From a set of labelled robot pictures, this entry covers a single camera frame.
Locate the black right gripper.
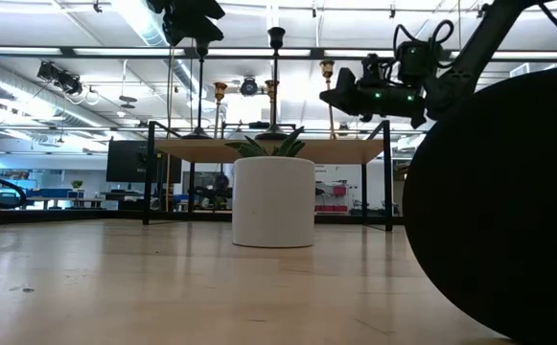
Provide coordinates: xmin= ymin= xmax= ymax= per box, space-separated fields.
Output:
xmin=319 ymin=53 xmax=429 ymax=129

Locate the white cylindrical plant pot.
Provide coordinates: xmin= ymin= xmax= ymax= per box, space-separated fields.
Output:
xmin=231 ymin=156 xmax=316 ymax=249

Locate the black overhead light bar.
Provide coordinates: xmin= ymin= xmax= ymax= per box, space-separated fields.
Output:
xmin=0 ymin=45 xmax=557 ymax=61

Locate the black candle stick holder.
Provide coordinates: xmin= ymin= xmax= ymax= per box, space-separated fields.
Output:
xmin=180 ymin=40 xmax=214 ymax=141
xmin=254 ymin=27 xmax=299 ymax=142

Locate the red storage bins rack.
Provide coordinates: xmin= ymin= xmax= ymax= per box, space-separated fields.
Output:
xmin=314 ymin=183 xmax=350 ymax=213

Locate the gold candle stick holder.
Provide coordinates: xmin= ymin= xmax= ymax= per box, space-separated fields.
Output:
xmin=264 ymin=79 xmax=280 ymax=131
xmin=319 ymin=59 xmax=337 ymax=141
xmin=212 ymin=81 xmax=229 ymax=141

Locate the green striped succulent plant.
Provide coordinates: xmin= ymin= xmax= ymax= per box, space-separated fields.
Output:
xmin=224 ymin=126 xmax=307 ymax=159

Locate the large black round disc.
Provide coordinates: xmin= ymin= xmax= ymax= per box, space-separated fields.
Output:
xmin=401 ymin=65 xmax=557 ymax=345

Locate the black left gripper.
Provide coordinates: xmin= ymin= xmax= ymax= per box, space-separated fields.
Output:
xmin=146 ymin=0 xmax=226 ymax=48

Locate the wooden shelf with black frame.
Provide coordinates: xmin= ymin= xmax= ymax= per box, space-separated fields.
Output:
xmin=142 ymin=119 xmax=395 ymax=233

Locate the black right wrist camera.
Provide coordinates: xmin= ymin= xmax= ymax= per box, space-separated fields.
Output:
xmin=395 ymin=40 xmax=435 ymax=88

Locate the black overhead camera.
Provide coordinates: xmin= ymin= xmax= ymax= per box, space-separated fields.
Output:
xmin=35 ymin=60 xmax=84 ymax=96
xmin=239 ymin=76 xmax=260 ymax=98

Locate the black computer monitor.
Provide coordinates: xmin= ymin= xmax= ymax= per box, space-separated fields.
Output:
xmin=105 ymin=138 xmax=183 ymax=184

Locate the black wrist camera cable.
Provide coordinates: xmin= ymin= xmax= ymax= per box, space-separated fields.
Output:
xmin=392 ymin=18 xmax=456 ymax=68

